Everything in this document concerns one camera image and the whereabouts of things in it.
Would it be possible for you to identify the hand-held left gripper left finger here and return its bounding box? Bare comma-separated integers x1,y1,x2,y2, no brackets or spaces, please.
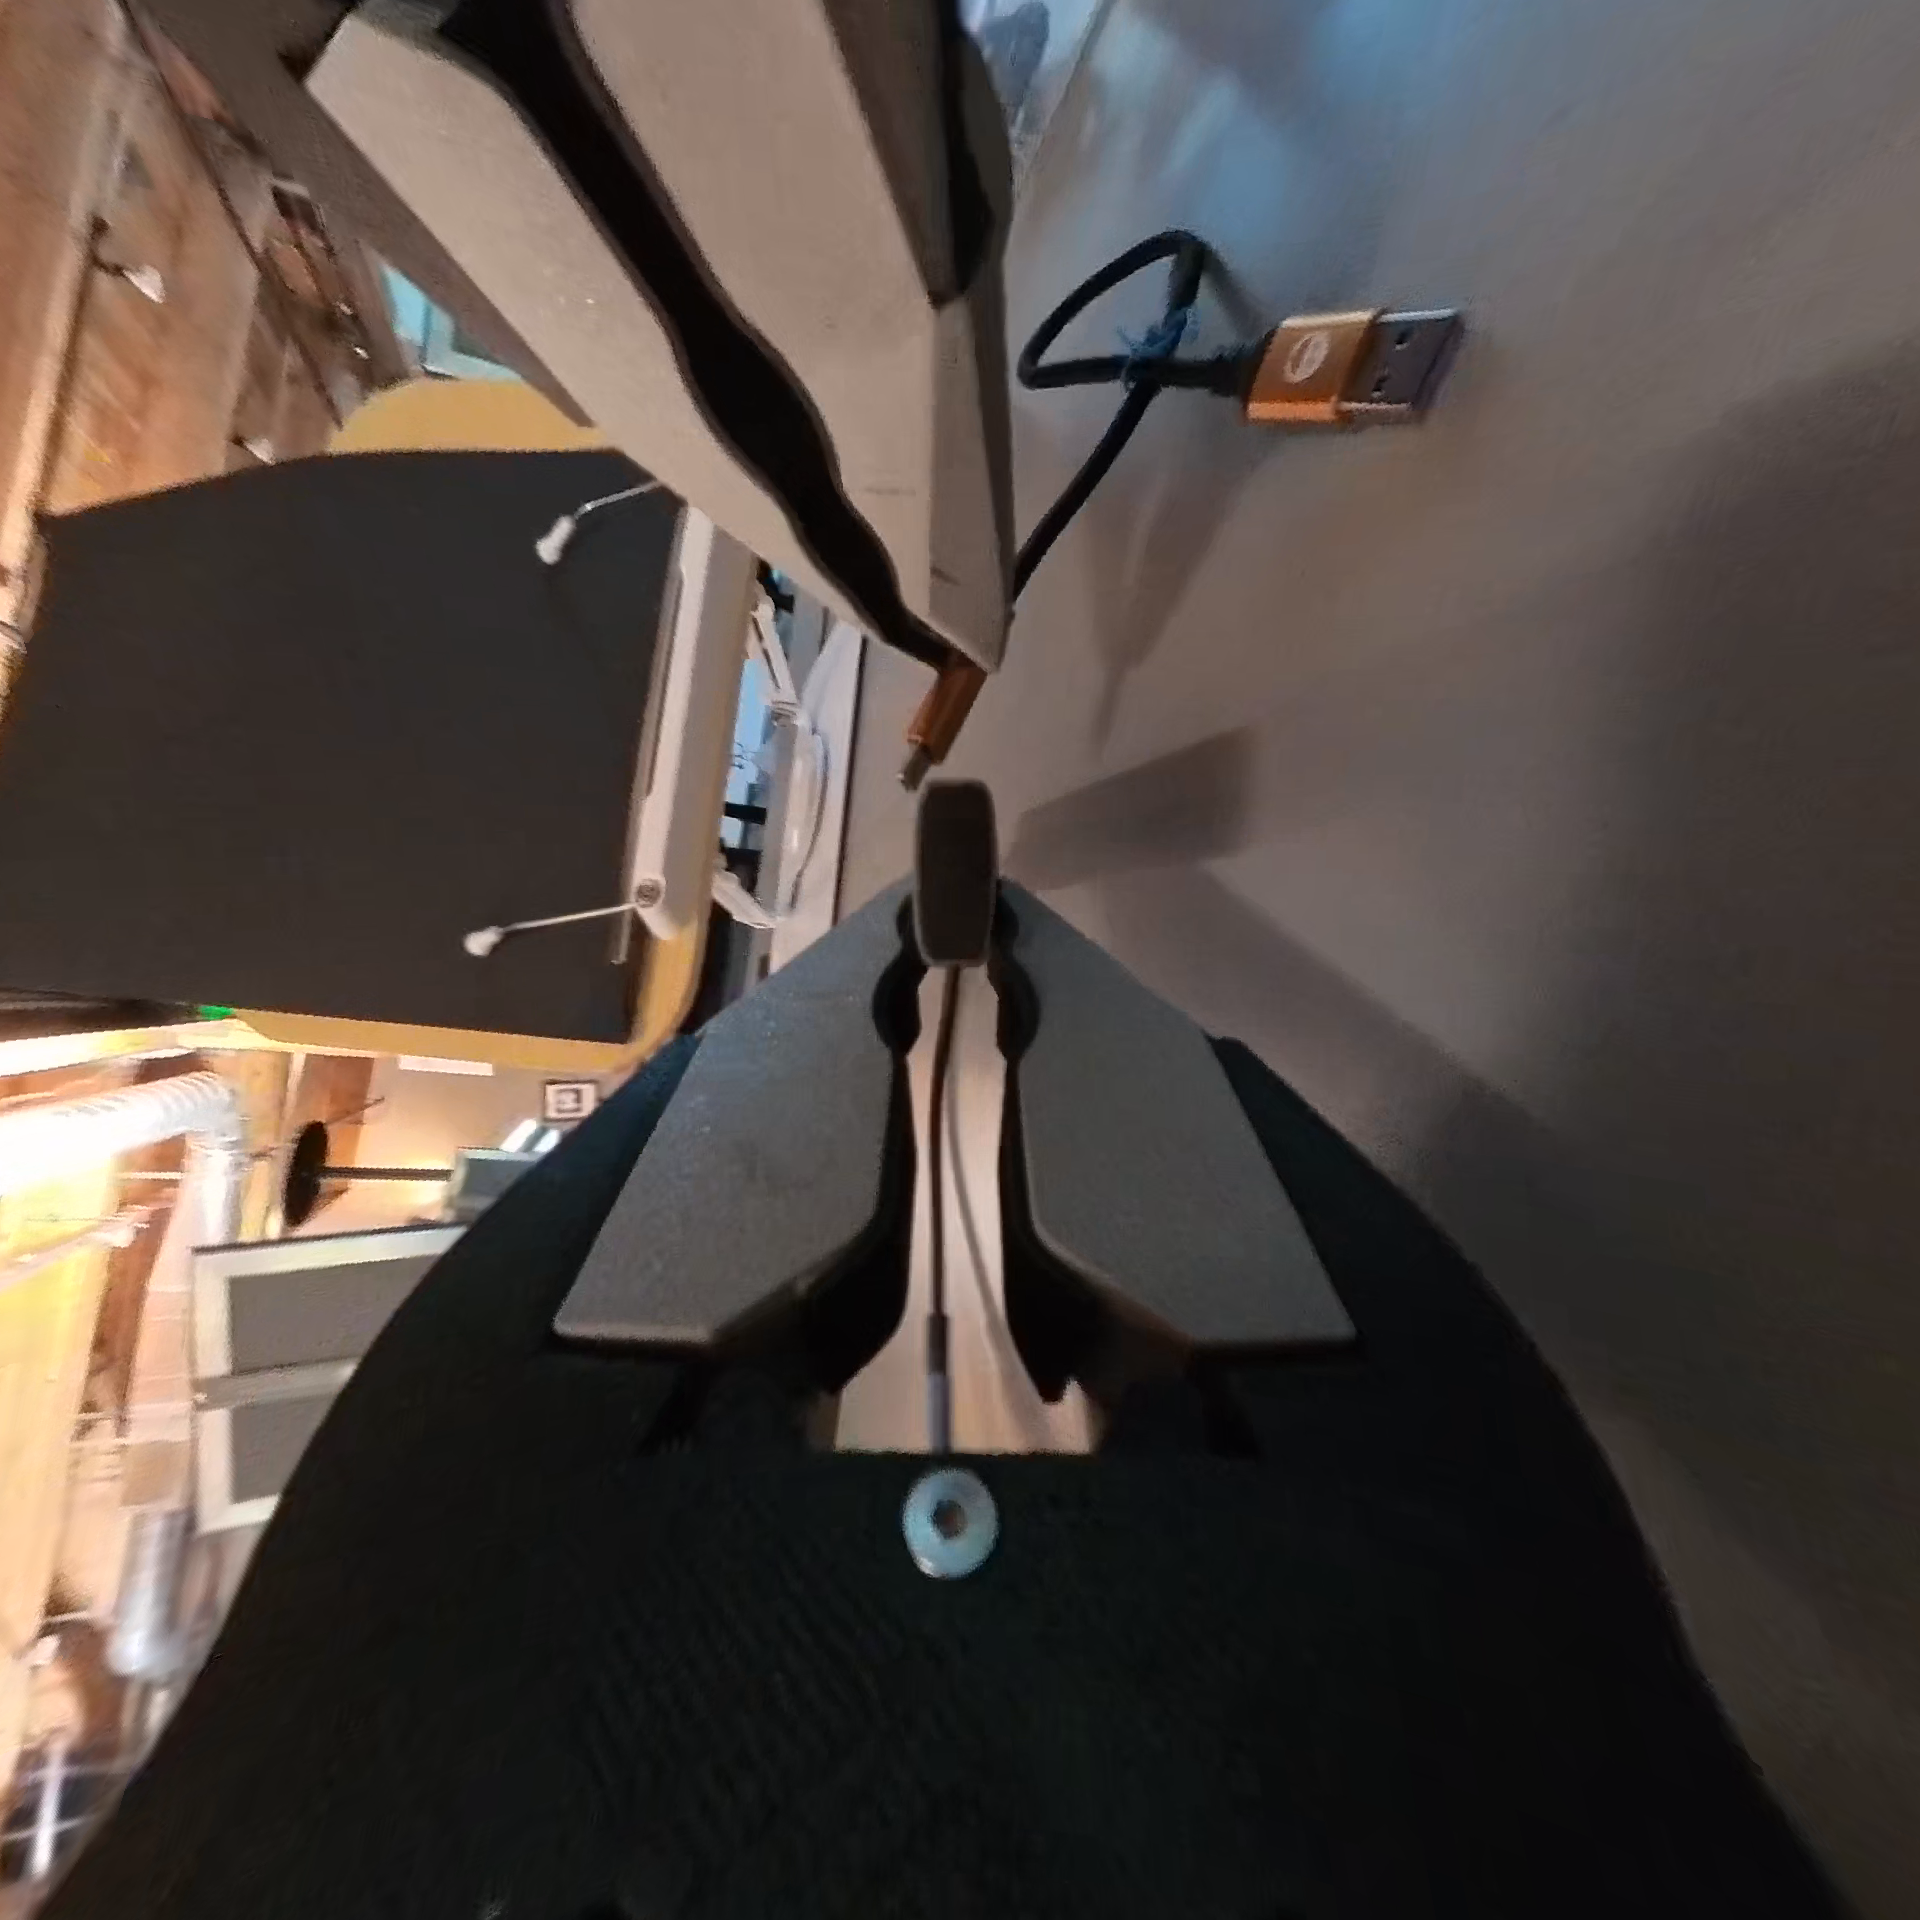
553,883,924,1402

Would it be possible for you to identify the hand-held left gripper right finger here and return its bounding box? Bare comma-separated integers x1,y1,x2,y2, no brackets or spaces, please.
976,883,1363,1402

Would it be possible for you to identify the black round stand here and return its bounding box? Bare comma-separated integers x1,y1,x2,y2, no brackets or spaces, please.
281,1119,466,1221

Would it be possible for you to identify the black cable with orange plugs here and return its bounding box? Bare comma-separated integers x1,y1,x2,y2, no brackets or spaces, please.
894,231,1468,793

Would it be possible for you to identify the silver duct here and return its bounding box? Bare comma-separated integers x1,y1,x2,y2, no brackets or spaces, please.
0,1066,254,1209

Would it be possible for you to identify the white furniture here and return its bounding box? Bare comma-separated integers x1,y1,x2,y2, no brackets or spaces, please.
717,560,870,935

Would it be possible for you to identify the white tipped metal rod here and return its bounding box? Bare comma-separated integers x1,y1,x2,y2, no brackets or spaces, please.
533,475,664,565
466,883,676,963

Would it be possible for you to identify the grey framed panel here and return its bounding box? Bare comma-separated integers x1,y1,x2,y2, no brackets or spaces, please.
191,1386,367,1535
191,1221,469,1393

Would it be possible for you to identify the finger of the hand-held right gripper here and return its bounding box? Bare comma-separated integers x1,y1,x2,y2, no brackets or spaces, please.
581,0,1032,678
299,0,961,667

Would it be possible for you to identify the black panel with yellow edge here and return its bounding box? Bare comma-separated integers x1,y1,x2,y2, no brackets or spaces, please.
0,378,713,1086

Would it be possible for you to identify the small black oval object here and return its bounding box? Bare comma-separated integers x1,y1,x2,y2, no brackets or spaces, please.
911,774,1006,966

